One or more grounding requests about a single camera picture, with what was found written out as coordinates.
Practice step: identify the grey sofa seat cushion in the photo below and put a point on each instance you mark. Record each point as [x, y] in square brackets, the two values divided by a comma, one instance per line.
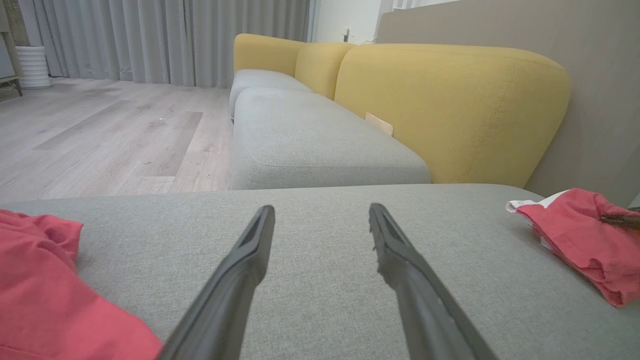
[310, 135]
[260, 80]

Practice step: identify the grey and green sideboard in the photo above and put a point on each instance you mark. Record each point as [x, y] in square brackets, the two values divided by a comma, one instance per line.
[6, 60]

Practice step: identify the large grey sofa cushion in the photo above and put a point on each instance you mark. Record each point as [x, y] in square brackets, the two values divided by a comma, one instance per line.
[320, 300]

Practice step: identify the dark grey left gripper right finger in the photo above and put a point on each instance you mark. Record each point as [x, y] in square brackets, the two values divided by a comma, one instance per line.
[425, 310]

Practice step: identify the grey pleated curtain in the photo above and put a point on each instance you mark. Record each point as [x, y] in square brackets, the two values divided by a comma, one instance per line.
[150, 35]

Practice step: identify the red and white basketball jersey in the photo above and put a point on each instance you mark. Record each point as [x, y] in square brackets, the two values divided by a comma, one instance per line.
[40, 300]

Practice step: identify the white slatted rack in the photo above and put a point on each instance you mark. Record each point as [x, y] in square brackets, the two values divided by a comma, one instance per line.
[420, 3]

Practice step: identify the red shorts with white trim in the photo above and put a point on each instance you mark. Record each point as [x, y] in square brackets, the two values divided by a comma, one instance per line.
[580, 235]

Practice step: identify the beige paper tag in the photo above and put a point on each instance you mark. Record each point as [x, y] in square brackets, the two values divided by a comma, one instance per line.
[379, 123]

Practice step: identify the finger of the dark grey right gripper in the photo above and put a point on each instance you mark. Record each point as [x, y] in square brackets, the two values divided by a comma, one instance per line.
[625, 222]

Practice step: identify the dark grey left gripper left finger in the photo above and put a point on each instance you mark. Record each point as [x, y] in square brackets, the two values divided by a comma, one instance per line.
[225, 300]

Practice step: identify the white ribbed pot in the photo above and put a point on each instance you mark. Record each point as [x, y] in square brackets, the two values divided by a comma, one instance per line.
[34, 67]

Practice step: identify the wall socket with plug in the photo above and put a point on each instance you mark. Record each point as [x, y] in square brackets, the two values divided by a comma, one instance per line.
[346, 34]

